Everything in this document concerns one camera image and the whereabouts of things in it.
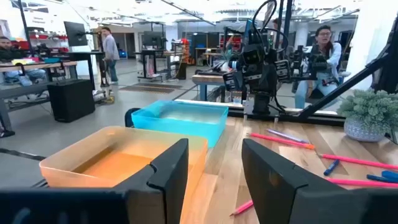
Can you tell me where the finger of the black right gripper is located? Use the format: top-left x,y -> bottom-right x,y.
274,58 -> 292,83
222,70 -> 245,92

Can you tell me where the orange translucent plastic bin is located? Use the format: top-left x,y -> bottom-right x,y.
39,126 -> 208,224

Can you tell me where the green plant in grey pot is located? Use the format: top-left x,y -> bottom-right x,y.
337,89 -> 398,143

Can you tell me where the black floor mat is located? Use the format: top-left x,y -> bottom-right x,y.
119,82 -> 184,95

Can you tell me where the black computer monitor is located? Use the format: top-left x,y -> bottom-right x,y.
63,21 -> 89,47

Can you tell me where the person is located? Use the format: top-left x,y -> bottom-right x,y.
294,24 -> 343,110
0,36 -> 47,87
100,26 -> 121,85

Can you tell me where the wooden background table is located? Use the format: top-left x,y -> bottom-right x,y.
192,73 -> 226,102

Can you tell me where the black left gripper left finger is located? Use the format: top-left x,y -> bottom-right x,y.
113,138 -> 190,224

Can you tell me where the light teal translucent bin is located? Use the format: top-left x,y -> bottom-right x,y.
131,100 -> 229,149

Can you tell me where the wooden workbench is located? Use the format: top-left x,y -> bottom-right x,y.
0,60 -> 78,138

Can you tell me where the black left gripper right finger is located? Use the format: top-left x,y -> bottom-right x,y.
241,138 -> 343,224

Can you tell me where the black floor cabinet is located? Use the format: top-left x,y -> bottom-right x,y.
47,78 -> 96,123

